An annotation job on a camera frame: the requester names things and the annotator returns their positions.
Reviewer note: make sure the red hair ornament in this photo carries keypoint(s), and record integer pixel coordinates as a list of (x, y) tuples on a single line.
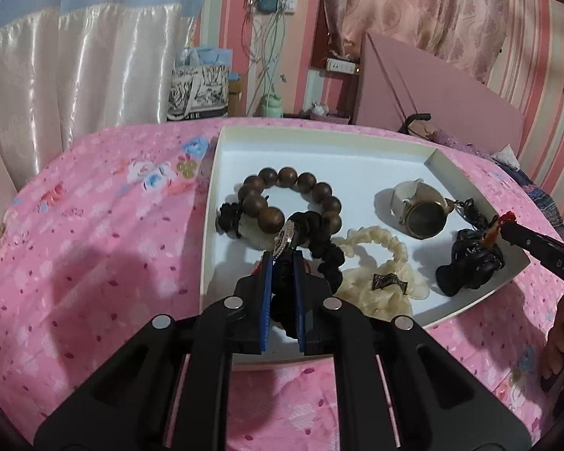
[(496, 228)]

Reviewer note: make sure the black hair claw clip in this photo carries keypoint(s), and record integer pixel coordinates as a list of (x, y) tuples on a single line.
[(470, 268)]

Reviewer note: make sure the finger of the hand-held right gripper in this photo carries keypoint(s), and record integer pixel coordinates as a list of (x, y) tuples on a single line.
[(526, 239)]

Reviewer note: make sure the pink patterned curtain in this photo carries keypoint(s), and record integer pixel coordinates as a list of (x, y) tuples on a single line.
[(427, 9)]

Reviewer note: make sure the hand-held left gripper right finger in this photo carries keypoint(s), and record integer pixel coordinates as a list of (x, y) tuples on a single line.
[(301, 305)]

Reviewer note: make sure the purple patterned pillow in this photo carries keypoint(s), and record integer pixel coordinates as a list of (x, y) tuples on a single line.
[(456, 141)]

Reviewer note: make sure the wall outlet with chargers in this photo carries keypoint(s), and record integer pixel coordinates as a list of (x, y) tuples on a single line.
[(270, 1)]

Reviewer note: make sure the pink floral bedsheet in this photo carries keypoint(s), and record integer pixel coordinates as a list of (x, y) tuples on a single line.
[(98, 244)]

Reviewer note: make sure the white power strip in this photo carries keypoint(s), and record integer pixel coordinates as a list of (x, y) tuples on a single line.
[(342, 65)]

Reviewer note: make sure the black scrunchie with metal charm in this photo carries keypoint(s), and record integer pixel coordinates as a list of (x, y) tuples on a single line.
[(329, 256)]

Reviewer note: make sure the pink headboard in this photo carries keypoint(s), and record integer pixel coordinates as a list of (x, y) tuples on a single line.
[(442, 89)]

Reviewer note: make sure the blue and white satin curtain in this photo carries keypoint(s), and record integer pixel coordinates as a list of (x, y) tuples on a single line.
[(75, 80)]

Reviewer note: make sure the white cloth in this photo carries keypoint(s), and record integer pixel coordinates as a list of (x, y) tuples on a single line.
[(505, 156)]

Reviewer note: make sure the light blue paper bag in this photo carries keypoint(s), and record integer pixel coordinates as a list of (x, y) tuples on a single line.
[(207, 56)]

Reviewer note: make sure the brown cardboard box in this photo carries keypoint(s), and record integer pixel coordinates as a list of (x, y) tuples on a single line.
[(235, 96)]

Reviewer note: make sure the dark blue cloth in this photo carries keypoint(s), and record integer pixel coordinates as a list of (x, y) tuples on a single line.
[(545, 197)]

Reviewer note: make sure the black and white printed bag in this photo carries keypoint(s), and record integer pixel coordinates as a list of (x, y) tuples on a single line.
[(197, 91)]

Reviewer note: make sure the white tray with pink rim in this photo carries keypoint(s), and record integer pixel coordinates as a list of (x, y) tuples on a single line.
[(348, 169)]

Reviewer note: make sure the cream scrunchie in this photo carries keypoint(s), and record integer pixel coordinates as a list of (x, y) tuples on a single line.
[(385, 286)]

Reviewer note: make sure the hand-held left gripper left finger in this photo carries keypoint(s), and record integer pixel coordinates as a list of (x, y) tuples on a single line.
[(266, 305)]

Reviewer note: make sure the pale stone pendant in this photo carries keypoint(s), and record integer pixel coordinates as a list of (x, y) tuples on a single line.
[(258, 237)]

